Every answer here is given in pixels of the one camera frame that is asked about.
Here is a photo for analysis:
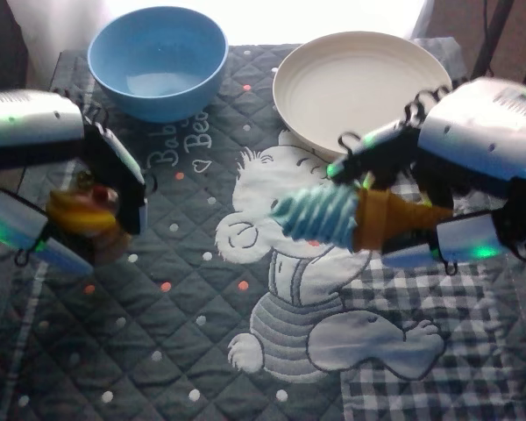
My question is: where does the black metal stand leg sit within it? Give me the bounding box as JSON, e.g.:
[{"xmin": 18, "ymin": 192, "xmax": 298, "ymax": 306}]
[{"xmin": 471, "ymin": 0, "xmax": 521, "ymax": 82}]

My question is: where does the grey quilt with printed bear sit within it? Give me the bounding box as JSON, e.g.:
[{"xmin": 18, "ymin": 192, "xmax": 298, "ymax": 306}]
[{"xmin": 0, "ymin": 37, "xmax": 526, "ymax": 421}]

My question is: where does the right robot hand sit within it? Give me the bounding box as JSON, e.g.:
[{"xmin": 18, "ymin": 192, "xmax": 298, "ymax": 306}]
[{"xmin": 326, "ymin": 77, "xmax": 526, "ymax": 268}]

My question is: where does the blue bowl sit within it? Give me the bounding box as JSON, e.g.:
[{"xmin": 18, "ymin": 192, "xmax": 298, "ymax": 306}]
[{"xmin": 87, "ymin": 4, "xmax": 229, "ymax": 125}]

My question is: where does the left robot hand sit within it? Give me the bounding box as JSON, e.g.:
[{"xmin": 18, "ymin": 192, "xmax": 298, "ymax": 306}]
[{"xmin": 0, "ymin": 89, "xmax": 149, "ymax": 276}]

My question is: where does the white plate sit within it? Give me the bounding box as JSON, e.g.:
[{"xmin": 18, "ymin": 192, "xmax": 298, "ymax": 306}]
[{"xmin": 272, "ymin": 30, "xmax": 454, "ymax": 164}]

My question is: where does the blue toy ice cream cone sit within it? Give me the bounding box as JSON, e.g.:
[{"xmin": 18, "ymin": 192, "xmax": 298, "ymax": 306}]
[{"xmin": 270, "ymin": 181, "xmax": 456, "ymax": 254}]

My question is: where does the yellow toy food item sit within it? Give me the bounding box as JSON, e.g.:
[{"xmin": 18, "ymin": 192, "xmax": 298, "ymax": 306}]
[{"xmin": 45, "ymin": 173, "xmax": 133, "ymax": 264}]

